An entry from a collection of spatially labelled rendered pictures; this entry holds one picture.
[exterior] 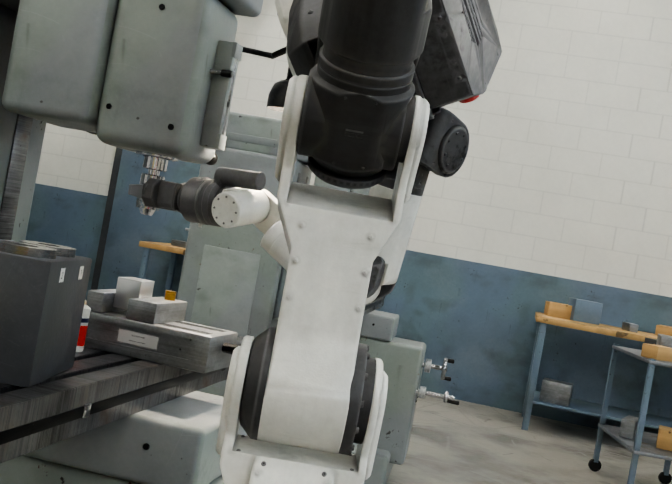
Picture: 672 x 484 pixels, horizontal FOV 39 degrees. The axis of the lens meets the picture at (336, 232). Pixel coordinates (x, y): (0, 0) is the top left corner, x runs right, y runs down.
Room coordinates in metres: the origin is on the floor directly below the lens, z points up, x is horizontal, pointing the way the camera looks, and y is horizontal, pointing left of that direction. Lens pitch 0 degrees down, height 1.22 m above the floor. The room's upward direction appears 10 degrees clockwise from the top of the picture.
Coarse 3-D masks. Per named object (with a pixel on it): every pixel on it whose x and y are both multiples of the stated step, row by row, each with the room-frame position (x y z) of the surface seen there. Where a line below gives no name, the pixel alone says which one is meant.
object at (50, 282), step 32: (0, 256) 1.36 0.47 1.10; (32, 256) 1.38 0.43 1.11; (64, 256) 1.50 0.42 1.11; (0, 288) 1.36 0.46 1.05; (32, 288) 1.36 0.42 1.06; (64, 288) 1.45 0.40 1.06; (0, 320) 1.36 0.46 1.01; (32, 320) 1.36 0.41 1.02; (64, 320) 1.48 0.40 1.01; (0, 352) 1.36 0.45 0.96; (32, 352) 1.36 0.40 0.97; (64, 352) 1.51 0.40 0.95; (32, 384) 1.37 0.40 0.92
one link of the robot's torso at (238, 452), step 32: (384, 384) 1.18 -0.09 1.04; (224, 416) 1.17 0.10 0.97; (224, 448) 1.17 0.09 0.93; (256, 448) 1.20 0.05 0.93; (288, 448) 1.22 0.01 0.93; (224, 480) 1.17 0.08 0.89; (256, 480) 1.15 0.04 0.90; (288, 480) 1.15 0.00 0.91; (320, 480) 1.16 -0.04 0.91; (352, 480) 1.17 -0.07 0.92
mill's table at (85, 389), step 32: (96, 352) 1.77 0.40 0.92; (0, 384) 1.36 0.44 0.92; (64, 384) 1.43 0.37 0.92; (96, 384) 1.50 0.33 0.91; (128, 384) 1.63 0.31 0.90; (160, 384) 1.77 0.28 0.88; (192, 384) 1.96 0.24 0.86; (0, 416) 1.23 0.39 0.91; (32, 416) 1.31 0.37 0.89; (64, 416) 1.40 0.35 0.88; (96, 416) 1.52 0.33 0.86; (0, 448) 1.24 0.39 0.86; (32, 448) 1.33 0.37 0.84
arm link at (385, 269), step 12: (372, 192) 1.60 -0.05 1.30; (384, 192) 1.58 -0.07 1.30; (408, 204) 1.58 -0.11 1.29; (408, 216) 1.59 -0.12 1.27; (396, 228) 1.59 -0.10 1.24; (408, 228) 1.60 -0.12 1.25; (396, 240) 1.59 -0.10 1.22; (408, 240) 1.62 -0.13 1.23; (384, 252) 1.59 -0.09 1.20; (396, 252) 1.60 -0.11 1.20; (372, 264) 1.58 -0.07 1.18; (384, 264) 1.59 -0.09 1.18; (396, 264) 1.61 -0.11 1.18; (372, 276) 1.58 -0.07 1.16; (384, 276) 1.60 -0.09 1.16; (396, 276) 1.62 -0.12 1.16; (372, 288) 1.58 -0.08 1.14; (384, 288) 1.68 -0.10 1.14
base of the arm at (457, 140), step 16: (448, 112) 1.52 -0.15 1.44; (432, 128) 1.52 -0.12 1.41; (448, 128) 1.53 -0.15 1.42; (464, 128) 1.56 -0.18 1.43; (432, 144) 1.52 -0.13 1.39; (448, 144) 1.53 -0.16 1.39; (464, 144) 1.57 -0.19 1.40; (432, 160) 1.52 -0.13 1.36; (448, 160) 1.55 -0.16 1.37; (464, 160) 1.60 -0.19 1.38; (448, 176) 1.57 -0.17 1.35
